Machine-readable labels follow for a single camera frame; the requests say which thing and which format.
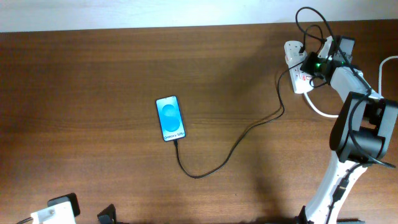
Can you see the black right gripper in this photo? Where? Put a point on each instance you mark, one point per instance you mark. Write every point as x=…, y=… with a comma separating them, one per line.
x=305, y=65

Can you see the blue Samsung Galaxy smartphone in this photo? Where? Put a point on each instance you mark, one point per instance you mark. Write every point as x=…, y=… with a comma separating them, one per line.
x=170, y=118

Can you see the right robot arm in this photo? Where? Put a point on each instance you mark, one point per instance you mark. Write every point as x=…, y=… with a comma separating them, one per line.
x=359, y=138

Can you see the white USB charger plug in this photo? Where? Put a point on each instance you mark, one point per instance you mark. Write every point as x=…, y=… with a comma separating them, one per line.
x=294, y=57

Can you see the white power strip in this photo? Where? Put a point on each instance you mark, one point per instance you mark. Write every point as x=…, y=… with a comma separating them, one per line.
x=300, y=80

